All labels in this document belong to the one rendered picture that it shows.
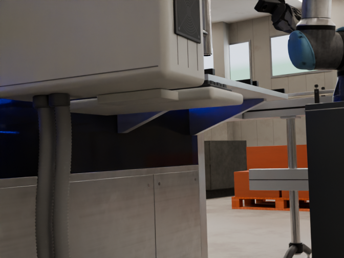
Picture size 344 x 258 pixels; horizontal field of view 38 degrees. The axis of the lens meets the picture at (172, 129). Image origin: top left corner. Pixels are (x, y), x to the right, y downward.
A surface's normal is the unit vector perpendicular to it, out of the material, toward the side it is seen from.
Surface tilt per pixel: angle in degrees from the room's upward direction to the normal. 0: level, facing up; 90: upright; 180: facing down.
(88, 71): 90
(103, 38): 90
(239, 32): 90
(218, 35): 90
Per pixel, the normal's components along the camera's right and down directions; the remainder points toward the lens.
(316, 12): -0.19, 0.14
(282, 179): -0.52, -0.03
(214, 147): 0.73, -0.06
